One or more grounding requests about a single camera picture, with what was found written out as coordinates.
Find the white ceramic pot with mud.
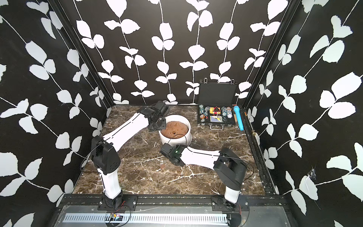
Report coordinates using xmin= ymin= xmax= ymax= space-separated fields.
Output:
xmin=159 ymin=115 xmax=192 ymax=146

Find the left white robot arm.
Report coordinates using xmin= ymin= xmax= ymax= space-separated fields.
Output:
xmin=89 ymin=101 xmax=169 ymax=201

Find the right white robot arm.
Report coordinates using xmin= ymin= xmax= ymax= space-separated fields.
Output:
xmin=160 ymin=143 xmax=247 ymax=204

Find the open black poker chip case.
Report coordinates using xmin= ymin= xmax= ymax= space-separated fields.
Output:
xmin=197 ymin=78 xmax=237 ymax=129

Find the blue microphone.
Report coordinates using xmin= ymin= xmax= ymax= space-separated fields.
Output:
xmin=233 ymin=106 xmax=244 ymax=131

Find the small green circuit board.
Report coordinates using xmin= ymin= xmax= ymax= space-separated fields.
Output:
xmin=109 ymin=214 xmax=123 ymax=222

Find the white perforated cable tray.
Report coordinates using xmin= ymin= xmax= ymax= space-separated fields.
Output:
xmin=60 ymin=213 xmax=228 ymax=225

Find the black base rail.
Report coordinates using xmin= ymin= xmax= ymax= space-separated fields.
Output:
xmin=56 ymin=193 xmax=284 ymax=222

